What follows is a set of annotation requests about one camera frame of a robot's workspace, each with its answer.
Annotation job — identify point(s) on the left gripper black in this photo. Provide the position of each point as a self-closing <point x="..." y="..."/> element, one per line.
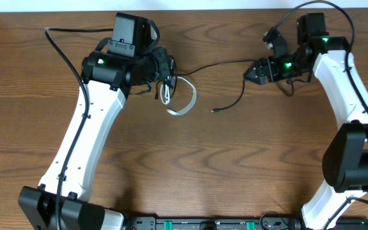
<point x="166" y="70"/>

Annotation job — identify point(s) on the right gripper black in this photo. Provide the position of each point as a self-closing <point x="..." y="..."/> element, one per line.
<point x="268" y="63"/>

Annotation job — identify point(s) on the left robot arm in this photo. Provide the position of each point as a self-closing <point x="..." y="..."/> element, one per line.
<point x="130" y="57"/>

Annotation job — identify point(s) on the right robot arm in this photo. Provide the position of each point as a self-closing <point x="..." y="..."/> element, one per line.
<point x="330" y="60"/>

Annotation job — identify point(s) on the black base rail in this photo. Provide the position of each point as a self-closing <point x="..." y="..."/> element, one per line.
<point x="269" y="222"/>

